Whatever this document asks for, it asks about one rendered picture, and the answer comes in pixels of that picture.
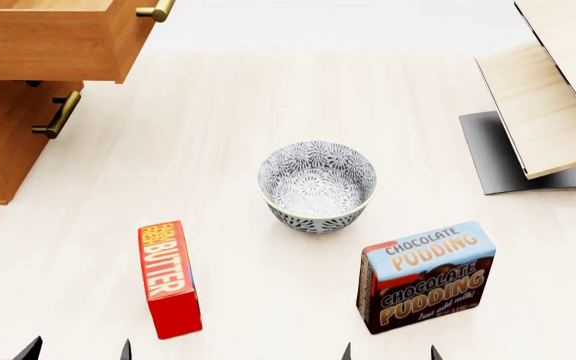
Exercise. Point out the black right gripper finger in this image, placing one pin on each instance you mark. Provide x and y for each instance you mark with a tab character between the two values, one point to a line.
435	353
346	352

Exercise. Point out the light wood tiered rack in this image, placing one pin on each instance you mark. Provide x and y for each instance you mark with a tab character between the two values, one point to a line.
543	97

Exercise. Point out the patterned grey white bowl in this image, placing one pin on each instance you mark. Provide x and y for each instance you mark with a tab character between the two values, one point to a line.
317	187

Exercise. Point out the chocolate pudding box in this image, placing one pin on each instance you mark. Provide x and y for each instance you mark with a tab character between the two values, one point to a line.
428	277

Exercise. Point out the red butter box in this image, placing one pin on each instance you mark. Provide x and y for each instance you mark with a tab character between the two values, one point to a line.
169	277

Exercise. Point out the open wooden drawer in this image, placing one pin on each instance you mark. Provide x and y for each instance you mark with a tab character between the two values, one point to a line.
43	41

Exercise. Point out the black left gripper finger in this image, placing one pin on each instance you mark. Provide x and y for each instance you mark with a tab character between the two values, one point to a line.
126	351
30	350

